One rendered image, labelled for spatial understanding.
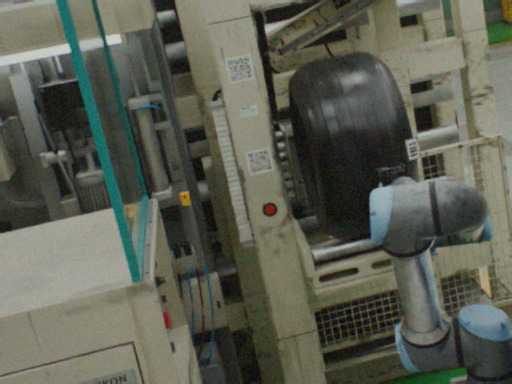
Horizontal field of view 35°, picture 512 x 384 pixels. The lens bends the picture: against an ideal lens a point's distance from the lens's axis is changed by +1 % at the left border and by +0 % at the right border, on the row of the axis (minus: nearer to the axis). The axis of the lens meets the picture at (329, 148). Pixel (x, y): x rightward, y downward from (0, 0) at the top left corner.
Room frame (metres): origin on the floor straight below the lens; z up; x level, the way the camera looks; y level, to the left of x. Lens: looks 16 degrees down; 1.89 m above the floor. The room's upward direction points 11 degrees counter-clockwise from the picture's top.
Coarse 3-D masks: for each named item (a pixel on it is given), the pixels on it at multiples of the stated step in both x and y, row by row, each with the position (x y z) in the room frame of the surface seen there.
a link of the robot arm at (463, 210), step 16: (448, 192) 1.53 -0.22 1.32; (464, 192) 1.54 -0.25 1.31; (480, 192) 1.58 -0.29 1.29; (448, 208) 1.51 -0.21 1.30; (464, 208) 1.51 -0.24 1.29; (480, 208) 1.54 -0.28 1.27; (448, 224) 1.51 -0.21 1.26; (464, 224) 1.52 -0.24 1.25; (480, 224) 1.56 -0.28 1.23; (448, 240) 1.86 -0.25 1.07; (464, 240) 1.83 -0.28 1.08; (480, 240) 1.86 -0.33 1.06
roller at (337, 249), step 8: (344, 240) 2.35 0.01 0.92; (352, 240) 2.35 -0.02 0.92; (360, 240) 2.34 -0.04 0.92; (368, 240) 2.34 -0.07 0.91; (320, 248) 2.33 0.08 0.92; (328, 248) 2.33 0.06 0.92; (336, 248) 2.33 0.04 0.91; (344, 248) 2.33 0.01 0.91; (352, 248) 2.33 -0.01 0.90; (360, 248) 2.33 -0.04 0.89; (368, 248) 2.34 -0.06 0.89; (320, 256) 2.31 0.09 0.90; (328, 256) 2.32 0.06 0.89; (336, 256) 2.33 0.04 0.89
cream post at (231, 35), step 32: (224, 0) 2.37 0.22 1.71; (224, 32) 2.37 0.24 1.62; (224, 64) 2.37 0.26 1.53; (256, 64) 2.38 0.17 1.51; (224, 96) 2.37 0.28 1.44; (256, 96) 2.38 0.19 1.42; (256, 128) 2.38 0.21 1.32; (256, 192) 2.37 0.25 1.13; (256, 224) 2.37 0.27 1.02; (288, 224) 2.38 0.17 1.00; (288, 256) 2.38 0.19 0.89; (288, 288) 2.38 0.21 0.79; (288, 320) 2.37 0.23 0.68; (288, 352) 2.37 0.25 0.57
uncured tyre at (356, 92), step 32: (320, 64) 2.45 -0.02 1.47; (352, 64) 2.42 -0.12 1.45; (384, 64) 2.46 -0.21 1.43; (320, 96) 2.31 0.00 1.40; (352, 96) 2.30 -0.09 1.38; (384, 96) 2.30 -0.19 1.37; (320, 128) 2.25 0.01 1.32; (352, 128) 2.24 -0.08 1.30; (384, 128) 2.24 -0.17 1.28; (320, 160) 2.23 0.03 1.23; (352, 160) 2.21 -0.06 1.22; (384, 160) 2.22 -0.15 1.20; (416, 160) 2.27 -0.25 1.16; (320, 192) 2.27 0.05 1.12; (352, 192) 2.21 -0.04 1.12; (320, 224) 2.43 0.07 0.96; (352, 224) 2.26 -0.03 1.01
